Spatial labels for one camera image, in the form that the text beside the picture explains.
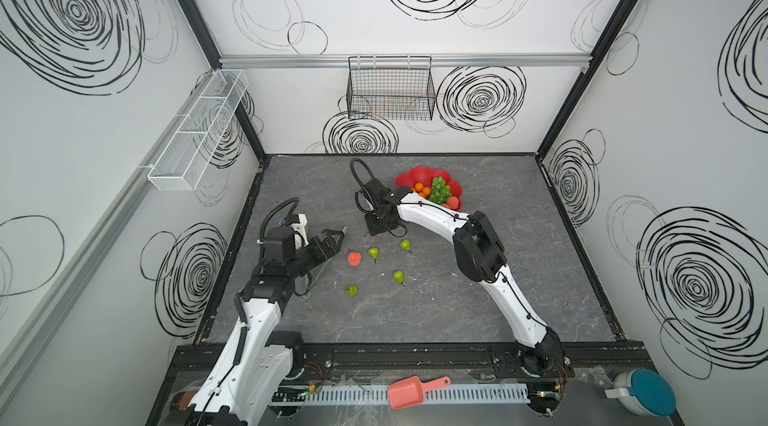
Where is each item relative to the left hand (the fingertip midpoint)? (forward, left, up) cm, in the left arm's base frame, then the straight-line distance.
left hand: (335, 239), depth 80 cm
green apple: (-9, -4, -13) cm, 16 cm away
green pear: (+6, -19, -14) cm, 24 cm away
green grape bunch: (+26, -32, -11) cm, 42 cm away
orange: (+30, -24, -13) cm, 41 cm away
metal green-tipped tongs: (-16, +3, +4) cm, 17 cm away
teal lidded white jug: (-30, -71, -7) cm, 77 cm away
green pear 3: (-4, -18, -13) cm, 22 cm away
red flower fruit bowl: (+33, -27, -13) cm, 45 cm away
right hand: (+12, -8, -13) cm, 20 cm away
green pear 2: (+3, -10, -13) cm, 17 cm away
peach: (+20, -35, -10) cm, 42 cm away
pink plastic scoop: (-32, -21, -14) cm, 40 cm away
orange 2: (+27, -27, -13) cm, 40 cm away
